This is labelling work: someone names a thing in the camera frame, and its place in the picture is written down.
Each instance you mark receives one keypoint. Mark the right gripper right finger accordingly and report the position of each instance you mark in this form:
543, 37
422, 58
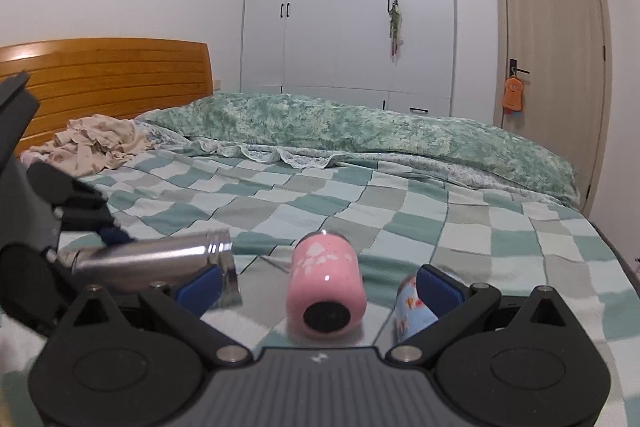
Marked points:
481, 300

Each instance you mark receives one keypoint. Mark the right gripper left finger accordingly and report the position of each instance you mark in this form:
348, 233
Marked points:
178, 310

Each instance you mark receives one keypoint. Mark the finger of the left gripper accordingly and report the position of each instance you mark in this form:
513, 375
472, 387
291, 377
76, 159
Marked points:
78, 206

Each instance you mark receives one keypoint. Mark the stainless steel cup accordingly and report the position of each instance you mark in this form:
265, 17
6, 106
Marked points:
131, 268

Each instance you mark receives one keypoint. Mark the blue cartoon cup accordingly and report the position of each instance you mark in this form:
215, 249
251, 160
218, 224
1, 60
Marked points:
422, 299

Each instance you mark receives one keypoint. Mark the pink cup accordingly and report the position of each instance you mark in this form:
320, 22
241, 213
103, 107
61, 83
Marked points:
325, 295

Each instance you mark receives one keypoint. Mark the beige crumpled clothes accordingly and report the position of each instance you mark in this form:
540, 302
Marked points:
90, 145

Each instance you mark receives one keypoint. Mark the checkered green bed sheet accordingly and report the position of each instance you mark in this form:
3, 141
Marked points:
396, 219

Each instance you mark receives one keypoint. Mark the wooden headboard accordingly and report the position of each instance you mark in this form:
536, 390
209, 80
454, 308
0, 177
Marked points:
117, 77

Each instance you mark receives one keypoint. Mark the green floral quilt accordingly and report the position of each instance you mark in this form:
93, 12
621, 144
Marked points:
308, 132

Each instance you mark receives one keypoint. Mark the orange hanging pouch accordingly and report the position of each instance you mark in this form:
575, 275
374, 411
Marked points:
513, 95

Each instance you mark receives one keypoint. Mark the green hanging ornament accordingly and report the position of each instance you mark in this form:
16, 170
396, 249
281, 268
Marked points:
395, 28

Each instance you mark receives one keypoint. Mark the beige wooden door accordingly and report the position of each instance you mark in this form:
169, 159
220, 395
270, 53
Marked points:
566, 46

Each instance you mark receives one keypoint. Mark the white wardrobe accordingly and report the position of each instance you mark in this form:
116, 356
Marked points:
340, 50

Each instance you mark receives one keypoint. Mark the black door handle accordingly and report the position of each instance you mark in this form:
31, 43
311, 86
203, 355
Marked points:
514, 70

